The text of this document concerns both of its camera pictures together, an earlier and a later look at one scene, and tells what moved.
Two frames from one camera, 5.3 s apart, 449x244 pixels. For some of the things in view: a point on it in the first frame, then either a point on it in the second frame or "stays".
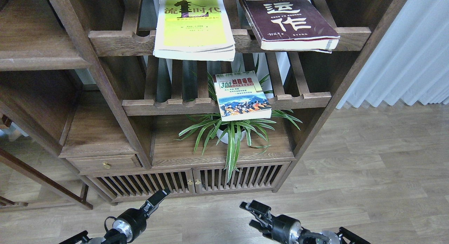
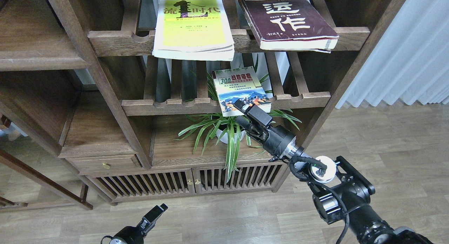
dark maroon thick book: x=287 y=21 stays
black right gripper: x=286 y=229 to x=279 y=141
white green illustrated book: x=241 y=97 stays
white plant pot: x=225 y=139 stays
